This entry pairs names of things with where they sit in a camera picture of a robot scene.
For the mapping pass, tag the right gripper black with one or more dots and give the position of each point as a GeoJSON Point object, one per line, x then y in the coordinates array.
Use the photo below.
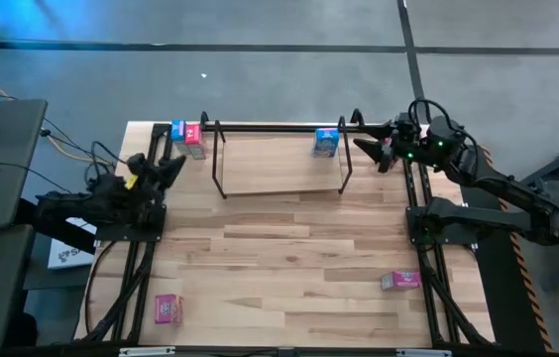
{"type": "Point", "coordinates": [406, 141]}

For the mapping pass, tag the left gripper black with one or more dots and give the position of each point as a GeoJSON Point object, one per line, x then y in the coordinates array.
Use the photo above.
{"type": "Point", "coordinates": [148, 173]}

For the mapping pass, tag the blue Rice Krispies cereal box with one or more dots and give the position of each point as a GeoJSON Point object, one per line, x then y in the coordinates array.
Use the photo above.
{"type": "Point", "coordinates": [326, 143]}

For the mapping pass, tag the pink Raisin Bran cereal box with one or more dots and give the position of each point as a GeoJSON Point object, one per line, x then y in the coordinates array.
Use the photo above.
{"type": "Point", "coordinates": [401, 280]}
{"type": "Point", "coordinates": [168, 308]}

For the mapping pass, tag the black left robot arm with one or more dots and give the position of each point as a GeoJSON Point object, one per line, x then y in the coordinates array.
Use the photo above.
{"type": "Point", "coordinates": [86, 205]}

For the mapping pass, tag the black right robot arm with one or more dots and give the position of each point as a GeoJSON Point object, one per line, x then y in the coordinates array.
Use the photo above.
{"type": "Point", "coordinates": [497, 208]}

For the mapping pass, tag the yellow tag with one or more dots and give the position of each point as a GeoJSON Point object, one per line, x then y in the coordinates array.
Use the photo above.
{"type": "Point", "coordinates": [131, 181]}

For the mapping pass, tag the white cardboard box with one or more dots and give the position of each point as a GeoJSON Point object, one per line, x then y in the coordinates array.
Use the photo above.
{"type": "Point", "coordinates": [69, 250]}

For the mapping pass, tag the black mat hazard stripe edge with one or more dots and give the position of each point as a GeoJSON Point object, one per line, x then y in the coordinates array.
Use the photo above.
{"type": "Point", "coordinates": [502, 297]}

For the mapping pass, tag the black metal rig frame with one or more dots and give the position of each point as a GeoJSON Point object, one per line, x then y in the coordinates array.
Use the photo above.
{"type": "Point", "coordinates": [269, 128]}

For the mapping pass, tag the white metal bracket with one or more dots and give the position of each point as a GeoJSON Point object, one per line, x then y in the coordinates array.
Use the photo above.
{"type": "Point", "coordinates": [146, 351]}
{"type": "Point", "coordinates": [423, 352]}

